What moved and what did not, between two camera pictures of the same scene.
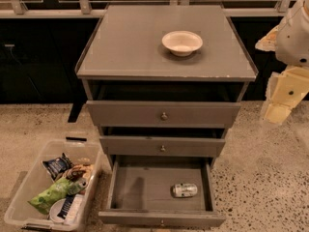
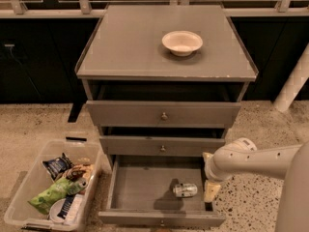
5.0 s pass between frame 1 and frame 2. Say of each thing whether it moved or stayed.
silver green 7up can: stayed
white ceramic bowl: stayed
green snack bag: stayed
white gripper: moved
